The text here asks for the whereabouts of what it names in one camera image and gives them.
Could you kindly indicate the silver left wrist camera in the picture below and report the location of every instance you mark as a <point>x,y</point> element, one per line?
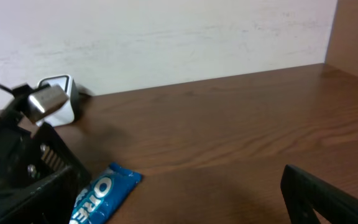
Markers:
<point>45,101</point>

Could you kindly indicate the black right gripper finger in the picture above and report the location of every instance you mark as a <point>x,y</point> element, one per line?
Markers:
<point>305,195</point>

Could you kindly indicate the blue Oreo cookie pack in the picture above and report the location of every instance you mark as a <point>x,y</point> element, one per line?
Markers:
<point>97,202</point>

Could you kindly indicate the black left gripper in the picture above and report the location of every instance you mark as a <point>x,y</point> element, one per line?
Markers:
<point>40,177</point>

